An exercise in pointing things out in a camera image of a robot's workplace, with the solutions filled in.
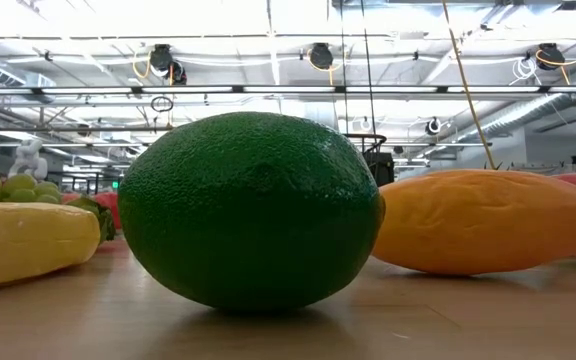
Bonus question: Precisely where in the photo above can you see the orange persimmon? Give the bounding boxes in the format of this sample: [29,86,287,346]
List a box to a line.
[92,192,123,231]

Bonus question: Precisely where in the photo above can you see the green plastic lime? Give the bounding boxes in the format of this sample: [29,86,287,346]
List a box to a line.
[116,111,387,312]

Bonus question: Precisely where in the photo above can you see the black computer tower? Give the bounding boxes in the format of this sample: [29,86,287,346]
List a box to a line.
[364,151,396,188]

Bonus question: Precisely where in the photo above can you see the long ceiling light bar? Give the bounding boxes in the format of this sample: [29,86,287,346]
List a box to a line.
[0,85,576,95]

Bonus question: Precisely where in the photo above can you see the yellow orange mango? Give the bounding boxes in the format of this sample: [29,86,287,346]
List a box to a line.
[370,168,576,277]

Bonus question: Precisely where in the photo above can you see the white humanoid robot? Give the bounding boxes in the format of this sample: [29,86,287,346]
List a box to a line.
[7,138,49,182]

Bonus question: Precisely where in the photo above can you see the yellow banana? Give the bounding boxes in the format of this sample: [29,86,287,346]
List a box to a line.
[0,201,102,291]

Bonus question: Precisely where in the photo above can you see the black hanging cable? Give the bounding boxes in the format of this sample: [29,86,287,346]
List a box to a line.
[345,0,389,157]

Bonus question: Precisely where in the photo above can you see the black hanging cable ring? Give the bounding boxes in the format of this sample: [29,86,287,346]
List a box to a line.
[150,95,175,113]

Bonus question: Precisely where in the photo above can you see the yellow hanging cord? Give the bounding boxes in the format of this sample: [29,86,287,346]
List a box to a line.
[440,0,498,171]

